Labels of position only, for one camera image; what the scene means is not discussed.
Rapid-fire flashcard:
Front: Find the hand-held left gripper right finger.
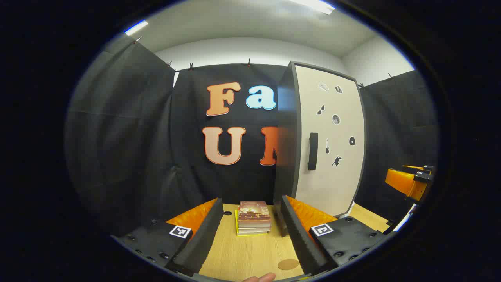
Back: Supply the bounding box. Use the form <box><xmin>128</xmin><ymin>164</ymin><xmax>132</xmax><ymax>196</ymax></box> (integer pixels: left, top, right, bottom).
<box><xmin>280</xmin><ymin>195</ymin><xmax>394</xmax><ymax>277</ymax></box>

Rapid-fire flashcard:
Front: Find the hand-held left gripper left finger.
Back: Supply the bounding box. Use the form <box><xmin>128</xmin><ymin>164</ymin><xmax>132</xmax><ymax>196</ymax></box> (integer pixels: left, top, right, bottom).
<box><xmin>111</xmin><ymin>198</ymin><xmax>224</xmax><ymax>277</ymax></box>

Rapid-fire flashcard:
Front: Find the black door handle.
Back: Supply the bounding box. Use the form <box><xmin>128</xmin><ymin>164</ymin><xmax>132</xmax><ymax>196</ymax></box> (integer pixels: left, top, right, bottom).
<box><xmin>308</xmin><ymin>132</ymin><xmax>319</xmax><ymax>171</ymax></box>

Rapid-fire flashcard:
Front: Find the grey cabinet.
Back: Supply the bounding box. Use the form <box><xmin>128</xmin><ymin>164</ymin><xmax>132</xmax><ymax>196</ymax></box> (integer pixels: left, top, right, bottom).
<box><xmin>273</xmin><ymin>61</ymin><xmax>367</xmax><ymax>220</ymax></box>

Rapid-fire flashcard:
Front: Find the black backdrop cloth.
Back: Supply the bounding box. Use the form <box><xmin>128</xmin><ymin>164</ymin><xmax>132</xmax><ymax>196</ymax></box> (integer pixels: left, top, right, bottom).
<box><xmin>65</xmin><ymin>35</ymin><xmax>439</xmax><ymax>235</ymax></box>

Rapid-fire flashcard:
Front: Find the ceiling light strip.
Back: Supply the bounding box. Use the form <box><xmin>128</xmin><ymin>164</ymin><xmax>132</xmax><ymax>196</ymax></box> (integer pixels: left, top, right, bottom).
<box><xmin>288</xmin><ymin>0</ymin><xmax>335</xmax><ymax>15</ymax></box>
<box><xmin>124</xmin><ymin>20</ymin><xmax>149</xmax><ymax>36</ymax></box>

